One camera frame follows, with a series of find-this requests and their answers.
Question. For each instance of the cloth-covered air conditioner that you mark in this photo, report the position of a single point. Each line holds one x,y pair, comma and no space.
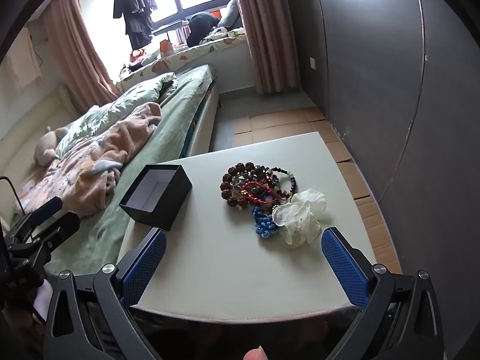
22,60

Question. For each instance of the pink curtain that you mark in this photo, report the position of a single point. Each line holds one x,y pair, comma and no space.
78,52
262,26

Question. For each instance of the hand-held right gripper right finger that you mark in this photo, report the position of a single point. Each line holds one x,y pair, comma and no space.
343,266

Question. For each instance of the hanging dark clothes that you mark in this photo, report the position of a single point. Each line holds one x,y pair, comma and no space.
131,3

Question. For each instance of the green floral quilt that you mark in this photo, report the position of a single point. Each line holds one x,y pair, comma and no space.
123,101

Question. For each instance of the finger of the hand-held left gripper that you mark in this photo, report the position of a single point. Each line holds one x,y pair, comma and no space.
63,227
47,208

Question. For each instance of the white translucent scrunchie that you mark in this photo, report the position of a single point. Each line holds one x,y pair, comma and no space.
300,217

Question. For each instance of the patterned window seat cushion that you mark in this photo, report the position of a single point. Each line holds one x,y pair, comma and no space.
195,54

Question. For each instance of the pink fleece blanket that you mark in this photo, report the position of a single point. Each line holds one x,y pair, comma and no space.
93,157

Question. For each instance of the beige plush toy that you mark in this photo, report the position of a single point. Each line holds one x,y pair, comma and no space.
45,146

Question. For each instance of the grey pillow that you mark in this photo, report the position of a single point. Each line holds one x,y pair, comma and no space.
230,13

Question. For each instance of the white bed frame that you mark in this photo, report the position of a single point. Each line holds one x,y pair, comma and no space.
204,127

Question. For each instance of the person's right hand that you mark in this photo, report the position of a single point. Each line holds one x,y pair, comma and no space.
255,354

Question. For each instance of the green bed sheet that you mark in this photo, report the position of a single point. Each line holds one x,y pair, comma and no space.
176,120

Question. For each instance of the cardboard floor sheets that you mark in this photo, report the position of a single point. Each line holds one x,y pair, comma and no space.
285,118

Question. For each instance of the black jewelry box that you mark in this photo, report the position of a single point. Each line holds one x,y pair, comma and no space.
168,202

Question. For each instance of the pink doll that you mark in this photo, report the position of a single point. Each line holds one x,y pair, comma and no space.
138,57

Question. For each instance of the row of books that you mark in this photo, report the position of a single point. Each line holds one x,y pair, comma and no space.
180,35

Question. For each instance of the white wall socket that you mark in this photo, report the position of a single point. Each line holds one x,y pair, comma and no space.
312,62

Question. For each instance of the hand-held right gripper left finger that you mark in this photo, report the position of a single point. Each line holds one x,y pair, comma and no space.
144,266

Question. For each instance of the orange paper bag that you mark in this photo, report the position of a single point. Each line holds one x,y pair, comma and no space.
166,47

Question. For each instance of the black bag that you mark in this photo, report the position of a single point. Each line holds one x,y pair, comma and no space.
200,26

